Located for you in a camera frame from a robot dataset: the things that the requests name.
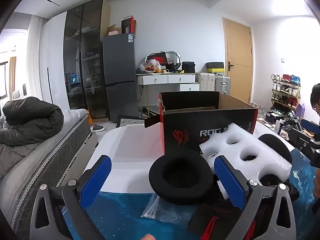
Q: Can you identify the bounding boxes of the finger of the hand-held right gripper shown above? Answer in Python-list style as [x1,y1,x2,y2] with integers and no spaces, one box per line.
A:
[288,128,320,153]
[300,119,320,136]

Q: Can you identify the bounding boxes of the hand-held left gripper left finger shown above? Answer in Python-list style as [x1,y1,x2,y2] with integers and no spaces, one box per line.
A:
[29,155,113,240]

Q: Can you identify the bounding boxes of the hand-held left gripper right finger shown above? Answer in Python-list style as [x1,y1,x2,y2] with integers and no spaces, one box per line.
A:
[214,155,299,240]

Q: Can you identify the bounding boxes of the white foam block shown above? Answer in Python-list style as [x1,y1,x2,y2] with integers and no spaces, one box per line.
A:
[199,122,292,200]

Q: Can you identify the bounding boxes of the black red fingerless glove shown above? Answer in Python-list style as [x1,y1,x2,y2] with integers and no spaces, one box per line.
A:
[186,192,255,240]

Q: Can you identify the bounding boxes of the black round ear pad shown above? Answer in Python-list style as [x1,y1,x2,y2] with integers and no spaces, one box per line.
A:
[149,155,214,203]

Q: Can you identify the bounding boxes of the black red cardboard box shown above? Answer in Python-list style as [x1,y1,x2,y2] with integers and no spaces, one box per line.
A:
[144,91,259,155]

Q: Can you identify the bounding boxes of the purple bag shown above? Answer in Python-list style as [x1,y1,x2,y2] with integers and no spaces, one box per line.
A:
[296,103,306,123]

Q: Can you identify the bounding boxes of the shoe rack with shoes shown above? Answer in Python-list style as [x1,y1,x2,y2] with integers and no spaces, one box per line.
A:
[271,73,302,111]

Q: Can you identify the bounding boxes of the blue patterned mat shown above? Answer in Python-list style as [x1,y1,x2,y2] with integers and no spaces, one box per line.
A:
[59,147,318,240]

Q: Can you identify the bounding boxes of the clear plastic bag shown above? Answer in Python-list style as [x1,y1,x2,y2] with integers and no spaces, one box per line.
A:
[141,194,163,222]

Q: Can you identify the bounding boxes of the dark duvet on bed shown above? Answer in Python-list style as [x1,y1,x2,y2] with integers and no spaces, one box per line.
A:
[2,96,65,147]

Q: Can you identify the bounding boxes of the grey quilted blanket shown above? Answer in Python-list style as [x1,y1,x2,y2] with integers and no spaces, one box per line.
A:
[0,119,29,180]

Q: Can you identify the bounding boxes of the silver suitcase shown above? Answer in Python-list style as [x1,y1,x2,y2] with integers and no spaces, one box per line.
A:
[214,74,231,96]

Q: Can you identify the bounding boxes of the wooden door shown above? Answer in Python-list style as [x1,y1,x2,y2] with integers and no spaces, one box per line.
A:
[222,17,252,105]

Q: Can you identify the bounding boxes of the beige suitcase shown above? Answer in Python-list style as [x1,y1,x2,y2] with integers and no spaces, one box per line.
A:
[195,72,216,92]

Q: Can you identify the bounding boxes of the grey refrigerator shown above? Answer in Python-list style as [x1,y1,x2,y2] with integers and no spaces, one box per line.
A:
[102,33,139,123]

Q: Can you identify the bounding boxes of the black yellow box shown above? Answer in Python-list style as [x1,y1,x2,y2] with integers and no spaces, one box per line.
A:
[206,62,225,76]

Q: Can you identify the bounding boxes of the dark glass door cabinet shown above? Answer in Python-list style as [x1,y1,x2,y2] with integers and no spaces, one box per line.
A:
[64,0,108,121]

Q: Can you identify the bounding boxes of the white dressing table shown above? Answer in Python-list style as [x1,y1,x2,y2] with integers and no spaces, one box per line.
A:
[135,72,200,118]

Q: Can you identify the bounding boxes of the black square bag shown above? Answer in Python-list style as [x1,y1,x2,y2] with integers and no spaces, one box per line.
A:
[182,61,196,74]

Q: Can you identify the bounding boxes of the plastic bag of fruit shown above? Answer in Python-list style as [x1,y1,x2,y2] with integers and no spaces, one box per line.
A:
[139,59,162,74]

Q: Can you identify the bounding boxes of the white wardrobe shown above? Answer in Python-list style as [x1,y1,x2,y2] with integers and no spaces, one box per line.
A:
[38,11,68,110]

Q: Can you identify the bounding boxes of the black red paper bag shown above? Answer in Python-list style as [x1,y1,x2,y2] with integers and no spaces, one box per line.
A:
[146,52,168,66]

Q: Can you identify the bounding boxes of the oval mirror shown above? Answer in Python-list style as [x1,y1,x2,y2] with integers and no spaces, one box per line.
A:
[146,50,182,71]

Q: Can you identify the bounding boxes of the brown cardboard box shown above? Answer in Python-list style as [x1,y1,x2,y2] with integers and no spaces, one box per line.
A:
[106,24,123,36]

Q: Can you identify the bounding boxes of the tall black red box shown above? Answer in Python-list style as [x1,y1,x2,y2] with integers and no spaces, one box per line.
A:
[121,16,137,34]

